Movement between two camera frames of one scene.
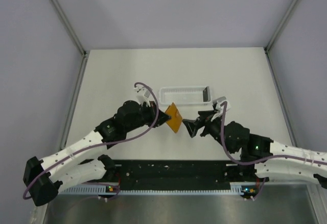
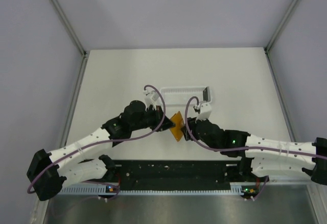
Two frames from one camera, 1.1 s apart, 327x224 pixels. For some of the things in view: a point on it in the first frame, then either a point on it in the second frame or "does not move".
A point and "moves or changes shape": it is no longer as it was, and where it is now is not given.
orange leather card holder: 176,117 moves or changes shape
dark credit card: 205,94 does not move
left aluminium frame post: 63,17 does not move
